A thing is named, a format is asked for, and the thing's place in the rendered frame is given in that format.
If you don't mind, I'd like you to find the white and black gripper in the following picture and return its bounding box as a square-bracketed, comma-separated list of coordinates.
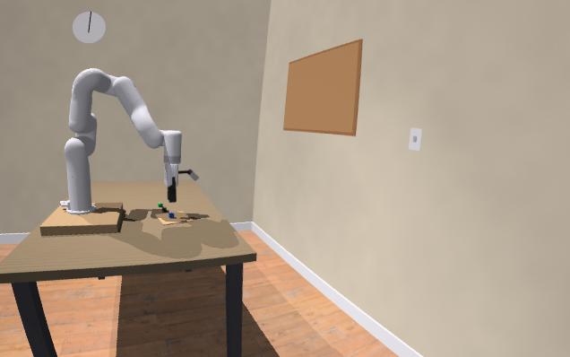
[164, 162, 181, 203]

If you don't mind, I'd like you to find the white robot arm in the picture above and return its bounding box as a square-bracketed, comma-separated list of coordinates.
[60, 68, 182, 214]

